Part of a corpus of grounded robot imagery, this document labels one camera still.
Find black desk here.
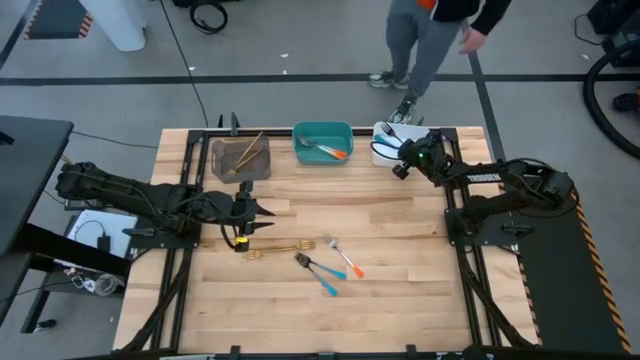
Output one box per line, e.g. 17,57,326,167
0,115,131,336

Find orange-handled silver fork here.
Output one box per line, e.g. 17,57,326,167
298,135,346,159
323,233,365,280
299,137,350,161
297,134,348,157

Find white board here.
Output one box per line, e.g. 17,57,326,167
66,208,139,260

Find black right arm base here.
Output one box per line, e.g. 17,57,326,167
444,207,535,247

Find person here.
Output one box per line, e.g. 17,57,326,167
368,0,514,126

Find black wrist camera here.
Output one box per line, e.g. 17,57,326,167
410,143,437,169
202,192,236,222

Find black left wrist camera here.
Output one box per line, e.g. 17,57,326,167
202,192,236,222

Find black equipment case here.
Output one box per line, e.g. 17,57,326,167
587,0,640,69

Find white pillar base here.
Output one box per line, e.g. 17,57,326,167
78,0,149,53

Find blue-handled black fork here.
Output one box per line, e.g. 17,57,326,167
373,132,399,150
294,252,340,298
293,251,348,281
379,122,404,146

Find grey translucent plastic bin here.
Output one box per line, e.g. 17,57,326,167
210,134,273,184

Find black floor cable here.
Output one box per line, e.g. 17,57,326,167
158,0,210,129

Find black hazard-striped floor mat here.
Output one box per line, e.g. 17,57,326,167
499,174,635,355

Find small hazard-striped mat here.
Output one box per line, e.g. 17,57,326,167
22,0,95,41

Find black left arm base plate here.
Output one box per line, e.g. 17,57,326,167
122,227,201,250

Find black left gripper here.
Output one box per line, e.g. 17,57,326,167
232,179,276,238

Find teal plastic bin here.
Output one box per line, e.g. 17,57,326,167
292,120,355,166

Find coiled black cable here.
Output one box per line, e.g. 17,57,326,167
188,0,230,35

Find thick black hose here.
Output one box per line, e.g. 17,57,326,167
582,39,640,161

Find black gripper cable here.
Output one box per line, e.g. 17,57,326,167
370,140,404,162
221,222,244,250

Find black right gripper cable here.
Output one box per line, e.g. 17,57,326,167
370,140,404,162

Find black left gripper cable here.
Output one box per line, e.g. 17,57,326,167
221,222,244,250

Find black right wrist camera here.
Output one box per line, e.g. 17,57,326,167
410,143,437,169

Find black caster foot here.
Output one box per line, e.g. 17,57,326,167
612,92,640,114

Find white plastic bin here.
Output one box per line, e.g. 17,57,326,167
372,121,431,169

